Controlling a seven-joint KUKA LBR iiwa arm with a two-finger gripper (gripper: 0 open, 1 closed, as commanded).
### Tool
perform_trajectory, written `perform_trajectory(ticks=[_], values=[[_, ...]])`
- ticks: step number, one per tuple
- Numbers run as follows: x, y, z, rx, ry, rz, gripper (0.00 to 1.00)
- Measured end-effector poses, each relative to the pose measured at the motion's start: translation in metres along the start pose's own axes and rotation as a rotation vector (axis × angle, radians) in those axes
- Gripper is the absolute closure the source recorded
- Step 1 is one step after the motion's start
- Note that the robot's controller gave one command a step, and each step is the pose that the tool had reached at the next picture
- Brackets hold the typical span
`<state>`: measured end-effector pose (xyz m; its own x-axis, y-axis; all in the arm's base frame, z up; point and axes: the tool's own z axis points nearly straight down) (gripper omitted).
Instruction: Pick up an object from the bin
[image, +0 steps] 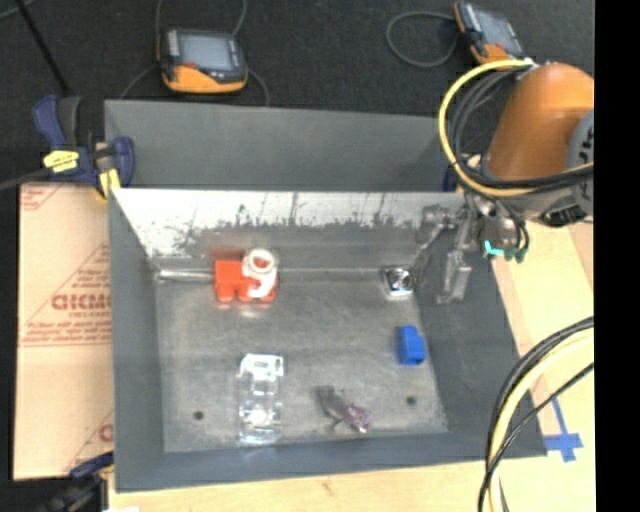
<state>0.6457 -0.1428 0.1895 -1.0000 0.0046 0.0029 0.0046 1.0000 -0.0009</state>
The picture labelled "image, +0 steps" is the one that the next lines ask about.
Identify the red toy block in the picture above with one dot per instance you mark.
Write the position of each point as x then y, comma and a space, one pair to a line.
227, 280

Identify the white cup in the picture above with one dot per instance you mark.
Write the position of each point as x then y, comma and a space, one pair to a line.
261, 267

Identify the purple and grey small toy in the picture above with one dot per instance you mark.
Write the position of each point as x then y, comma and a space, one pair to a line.
345, 410

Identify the blue block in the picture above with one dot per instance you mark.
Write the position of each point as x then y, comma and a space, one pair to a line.
410, 345

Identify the brown cardboard board red print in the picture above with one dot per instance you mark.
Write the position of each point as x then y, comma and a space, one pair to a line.
60, 320

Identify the black cylinder on white bracket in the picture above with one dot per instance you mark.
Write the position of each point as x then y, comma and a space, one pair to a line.
565, 217

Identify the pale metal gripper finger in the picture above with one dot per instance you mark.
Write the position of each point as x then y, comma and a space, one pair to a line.
452, 272
463, 282

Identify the grey metal bin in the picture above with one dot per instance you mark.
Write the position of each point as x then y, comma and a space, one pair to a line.
320, 345

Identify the shiny metal square cup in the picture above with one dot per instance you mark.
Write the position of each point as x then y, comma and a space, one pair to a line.
397, 282

